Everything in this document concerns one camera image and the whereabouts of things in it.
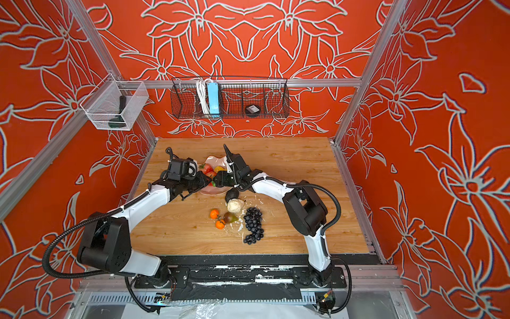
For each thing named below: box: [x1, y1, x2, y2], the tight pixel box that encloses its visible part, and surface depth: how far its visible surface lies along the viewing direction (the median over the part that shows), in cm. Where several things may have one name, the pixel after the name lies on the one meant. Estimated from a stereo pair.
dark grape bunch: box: [243, 206, 265, 246], surface depth 84 cm
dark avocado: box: [225, 187, 240, 203], surface depth 94 cm
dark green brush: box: [108, 95, 127, 129], surface depth 81 cm
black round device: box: [245, 104, 261, 118], surface depth 97 cm
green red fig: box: [223, 212, 239, 224], surface depth 87 cm
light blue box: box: [207, 82, 220, 118], surface depth 91 cm
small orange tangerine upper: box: [209, 208, 220, 220], surface depth 89 cm
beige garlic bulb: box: [227, 198, 245, 214], surface depth 89 cm
